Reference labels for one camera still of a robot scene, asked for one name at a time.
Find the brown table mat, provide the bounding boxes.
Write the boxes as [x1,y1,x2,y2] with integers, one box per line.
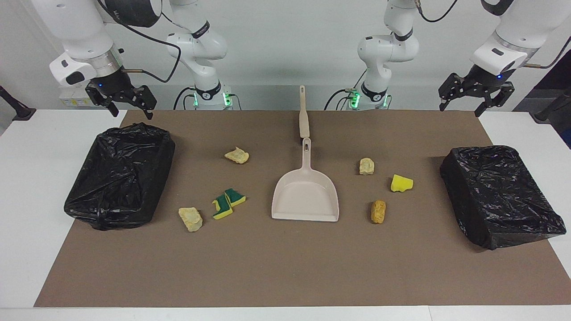
[33,110,571,308]

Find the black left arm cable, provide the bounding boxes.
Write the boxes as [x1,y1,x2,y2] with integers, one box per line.
[414,0,571,70]

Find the black left base cable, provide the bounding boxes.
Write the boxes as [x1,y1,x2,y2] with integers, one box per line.
[323,88,357,111]

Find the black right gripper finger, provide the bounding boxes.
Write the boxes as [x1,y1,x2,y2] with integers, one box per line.
[129,85,157,120]
[86,84,119,118]

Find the black right base cable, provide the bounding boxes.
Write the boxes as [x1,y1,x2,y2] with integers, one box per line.
[173,87,197,111]

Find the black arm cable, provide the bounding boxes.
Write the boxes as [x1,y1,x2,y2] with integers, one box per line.
[95,0,182,84]
[414,0,571,70]

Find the beige plastic dustpan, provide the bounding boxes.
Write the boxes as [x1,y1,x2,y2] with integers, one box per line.
[271,137,339,222]

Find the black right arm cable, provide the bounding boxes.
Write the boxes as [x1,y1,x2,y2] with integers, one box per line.
[95,0,182,84]

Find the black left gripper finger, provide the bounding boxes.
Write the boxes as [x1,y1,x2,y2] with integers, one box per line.
[474,83,515,118]
[438,73,469,112]

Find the green yellow sponge piece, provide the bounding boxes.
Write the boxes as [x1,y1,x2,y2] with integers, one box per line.
[212,195,233,220]
[224,189,247,207]

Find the beige hand brush black bristles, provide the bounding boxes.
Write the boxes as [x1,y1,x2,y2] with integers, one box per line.
[298,85,311,145]

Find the bright yellow sponge piece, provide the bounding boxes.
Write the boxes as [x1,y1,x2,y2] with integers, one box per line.
[391,174,414,193]

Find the bin with black bag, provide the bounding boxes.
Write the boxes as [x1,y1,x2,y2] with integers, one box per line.
[439,145,567,250]
[64,123,176,231]

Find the black stand foot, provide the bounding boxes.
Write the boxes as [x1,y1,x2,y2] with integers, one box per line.
[530,87,571,124]
[0,86,36,121]

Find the white wall socket box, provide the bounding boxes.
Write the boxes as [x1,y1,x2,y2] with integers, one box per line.
[59,86,98,107]

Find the orange brown sponge piece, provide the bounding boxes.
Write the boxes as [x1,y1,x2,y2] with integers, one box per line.
[370,200,387,224]

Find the black base cable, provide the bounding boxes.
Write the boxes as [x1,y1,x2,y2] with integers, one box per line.
[323,88,357,111]
[173,87,197,111]

